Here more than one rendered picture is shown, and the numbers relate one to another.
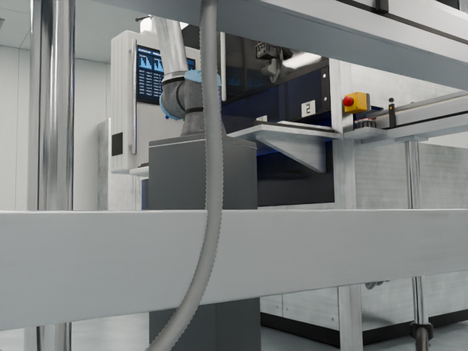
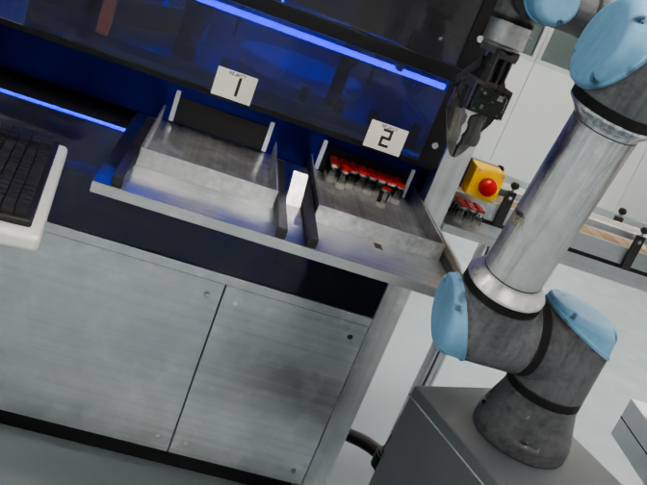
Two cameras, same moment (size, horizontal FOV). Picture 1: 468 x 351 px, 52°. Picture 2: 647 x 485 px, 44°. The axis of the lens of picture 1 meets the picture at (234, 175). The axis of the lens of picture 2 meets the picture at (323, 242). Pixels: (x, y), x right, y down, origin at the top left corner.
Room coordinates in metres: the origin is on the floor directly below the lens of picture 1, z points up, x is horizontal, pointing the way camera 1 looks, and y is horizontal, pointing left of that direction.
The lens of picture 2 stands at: (1.45, 1.25, 1.37)
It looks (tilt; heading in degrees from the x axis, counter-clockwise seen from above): 20 degrees down; 293
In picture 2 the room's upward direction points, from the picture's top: 21 degrees clockwise
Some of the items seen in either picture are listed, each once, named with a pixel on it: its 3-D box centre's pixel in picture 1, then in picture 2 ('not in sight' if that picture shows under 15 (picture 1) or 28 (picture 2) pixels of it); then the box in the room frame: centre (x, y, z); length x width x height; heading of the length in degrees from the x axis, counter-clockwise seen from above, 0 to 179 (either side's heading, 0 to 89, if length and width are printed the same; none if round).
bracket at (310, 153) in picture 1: (292, 154); not in sight; (1.91, -0.24, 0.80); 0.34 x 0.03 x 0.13; 124
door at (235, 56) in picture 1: (239, 41); not in sight; (2.52, -0.05, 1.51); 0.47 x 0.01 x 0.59; 34
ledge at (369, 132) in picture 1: (368, 134); (461, 224); (1.89, -0.54, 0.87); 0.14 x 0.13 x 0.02; 124
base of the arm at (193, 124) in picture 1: (203, 126); (532, 409); (1.52, 0.10, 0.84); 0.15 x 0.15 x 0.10
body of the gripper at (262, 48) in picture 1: (269, 44); (488, 81); (1.85, -0.15, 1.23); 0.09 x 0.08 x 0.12; 125
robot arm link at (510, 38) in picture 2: not in sight; (507, 37); (1.86, -0.16, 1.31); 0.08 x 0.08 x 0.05
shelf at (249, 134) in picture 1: (257, 145); (290, 201); (2.12, -0.11, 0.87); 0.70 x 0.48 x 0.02; 34
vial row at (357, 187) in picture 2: not in sight; (365, 183); (2.08, -0.35, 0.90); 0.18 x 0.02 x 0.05; 34
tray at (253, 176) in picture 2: not in sight; (214, 152); (2.30, -0.07, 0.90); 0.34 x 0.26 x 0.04; 124
